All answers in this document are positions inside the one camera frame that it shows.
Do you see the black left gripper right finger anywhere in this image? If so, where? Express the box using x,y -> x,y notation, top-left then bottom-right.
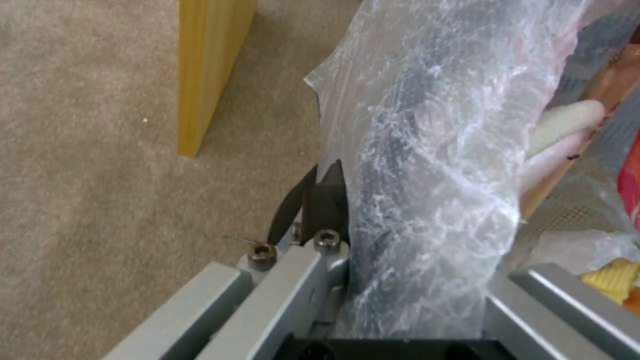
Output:
480,262 -> 640,360

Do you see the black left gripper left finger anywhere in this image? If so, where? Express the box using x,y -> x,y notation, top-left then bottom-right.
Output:
101,158 -> 351,360

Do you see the clear plastic bin liner bag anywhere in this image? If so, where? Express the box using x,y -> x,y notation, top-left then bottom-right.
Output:
303,0 -> 640,338

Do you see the red wrapper garbage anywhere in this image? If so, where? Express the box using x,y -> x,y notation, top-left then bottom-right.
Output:
617,127 -> 640,230

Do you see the white foam garbage piece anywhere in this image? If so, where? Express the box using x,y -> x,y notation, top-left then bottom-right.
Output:
525,99 -> 609,158

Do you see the yellow corrugated garbage piece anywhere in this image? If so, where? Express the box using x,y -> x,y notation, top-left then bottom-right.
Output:
579,258 -> 640,305

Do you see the yellow wooden furniture panel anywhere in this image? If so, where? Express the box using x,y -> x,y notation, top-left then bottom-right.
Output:
178,0 -> 257,160

